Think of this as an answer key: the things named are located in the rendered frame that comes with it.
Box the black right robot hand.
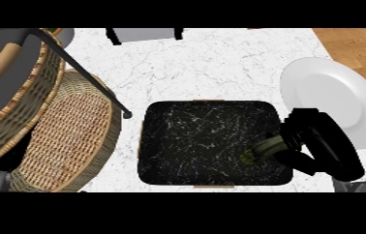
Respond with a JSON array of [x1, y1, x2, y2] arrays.
[[274, 107, 366, 183]]

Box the white round plate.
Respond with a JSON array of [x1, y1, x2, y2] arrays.
[[279, 56, 366, 149]]

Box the green striped squash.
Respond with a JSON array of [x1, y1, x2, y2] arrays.
[[241, 135, 289, 164]]

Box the small wicker basket tier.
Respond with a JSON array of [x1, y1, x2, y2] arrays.
[[0, 28, 68, 158]]

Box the black marble tray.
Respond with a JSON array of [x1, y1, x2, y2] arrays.
[[136, 99, 295, 187]]

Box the black basket stand frame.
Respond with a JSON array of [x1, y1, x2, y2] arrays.
[[28, 28, 134, 120]]

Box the brown wooden board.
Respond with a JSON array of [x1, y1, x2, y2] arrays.
[[311, 28, 366, 79]]

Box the large wicker basket tier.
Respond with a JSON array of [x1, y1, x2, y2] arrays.
[[7, 69, 122, 193]]

